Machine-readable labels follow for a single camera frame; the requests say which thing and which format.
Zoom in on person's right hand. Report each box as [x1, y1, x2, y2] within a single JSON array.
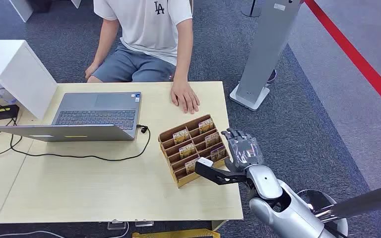
[[84, 61, 100, 81]]

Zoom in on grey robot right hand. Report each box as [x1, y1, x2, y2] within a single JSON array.
[[221, 128, 264, 174]]

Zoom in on person's left hand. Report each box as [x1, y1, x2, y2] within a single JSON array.
[[170, 80, 200, 115]]

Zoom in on printed hotel key card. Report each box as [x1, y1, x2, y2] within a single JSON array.
[[210, 146, 227, 162], [184, 158, 200, 175], [179, 143, 196, 159], [173, 129, 191, 144], [205, 132, 221, 148], [198, 119, 215, 134]]

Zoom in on person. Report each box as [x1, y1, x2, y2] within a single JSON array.
[[84, 0, 201, 115]]

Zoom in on wooden tiered card holder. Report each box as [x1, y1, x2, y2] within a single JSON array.
[[158, 114, 230, 188]]

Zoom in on grey open laptop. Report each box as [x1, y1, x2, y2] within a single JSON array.
[[0, 92, 142, 142]]

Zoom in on white box cabinet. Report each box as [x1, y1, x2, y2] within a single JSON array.
[[0, 40, 59, 120]]

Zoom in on round chrome base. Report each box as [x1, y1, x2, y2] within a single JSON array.
[[296, 189, 349, 237]]

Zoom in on grey pillar stand white base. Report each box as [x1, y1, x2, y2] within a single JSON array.
[[229, 0, 305, 112]]

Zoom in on white furniture panel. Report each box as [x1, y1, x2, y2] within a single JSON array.
[[9, 0, 34, 23]]

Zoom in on black power adapter yellow labels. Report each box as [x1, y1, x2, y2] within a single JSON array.
[[0, 104, 20, 122]]

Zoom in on yellow floor strip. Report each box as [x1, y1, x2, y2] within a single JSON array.
[[131, 229, 221, 238]]

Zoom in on round grey pole base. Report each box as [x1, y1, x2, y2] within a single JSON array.
[[241, 0, 264, 18]]

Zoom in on dark grey metal bar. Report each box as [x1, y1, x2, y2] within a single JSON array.
[[312, 181, 381, 224]]

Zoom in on red floor tape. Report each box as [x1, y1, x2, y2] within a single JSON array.
[[304, 0, 381, 119]]

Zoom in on black-bracketed pale wrist camera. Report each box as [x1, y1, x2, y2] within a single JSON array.
[[194, 157, 248, 185]]

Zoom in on black laptop power cable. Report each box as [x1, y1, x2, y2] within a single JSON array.
[[0, 117, 151, 162]]

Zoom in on white floor cable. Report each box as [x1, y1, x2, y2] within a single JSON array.
[[0, 223, 130, 238]]

